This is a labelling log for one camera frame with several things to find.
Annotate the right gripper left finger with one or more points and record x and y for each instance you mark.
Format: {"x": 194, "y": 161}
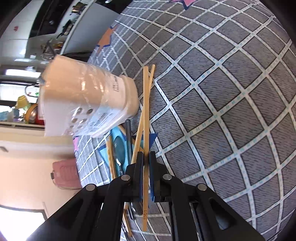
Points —
{"x": 135, "y": 184}

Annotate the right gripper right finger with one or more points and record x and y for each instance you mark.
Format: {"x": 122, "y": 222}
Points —
{"x": 161, "y": 182}

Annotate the dark translucent spoon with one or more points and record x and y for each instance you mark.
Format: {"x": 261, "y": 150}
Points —
{"x": 120, "y": 156}

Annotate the plain bamboo chopstick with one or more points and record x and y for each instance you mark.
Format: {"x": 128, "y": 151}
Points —
{"x": 140, "y": 131}

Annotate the black chopstick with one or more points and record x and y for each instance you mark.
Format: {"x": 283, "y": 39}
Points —
{"x": 128, "y": 141}

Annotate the patterned bamboo chopstick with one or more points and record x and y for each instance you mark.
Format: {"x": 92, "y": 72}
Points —
{"x": 110, "y": 157}

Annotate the long bamboo chopstick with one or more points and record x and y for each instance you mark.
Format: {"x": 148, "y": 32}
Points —
{"x": 146, "y": 146}

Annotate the pink plastic stool stack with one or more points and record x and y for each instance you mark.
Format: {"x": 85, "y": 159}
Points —
{"x": 65, "y": 174}

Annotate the white plastic utensil holder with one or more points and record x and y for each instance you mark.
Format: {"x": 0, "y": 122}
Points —
{"x": 80, "y": 99}

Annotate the metal bowl with orange rim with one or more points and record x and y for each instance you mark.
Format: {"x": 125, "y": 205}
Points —
{"x": 31, "y": 114}

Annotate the grey checkered tablecloth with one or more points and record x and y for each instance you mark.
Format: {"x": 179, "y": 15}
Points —
{"x": 222, "y": 103}

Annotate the black wok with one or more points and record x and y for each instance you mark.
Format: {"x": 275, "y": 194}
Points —
{"x": 66, "y": 29}

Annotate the steel cooking pot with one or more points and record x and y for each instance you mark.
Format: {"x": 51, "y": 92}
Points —
{"x": 78, "y": 8}

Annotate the black range hood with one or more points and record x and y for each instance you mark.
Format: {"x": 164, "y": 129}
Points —
{"x": 49, "y": 17}

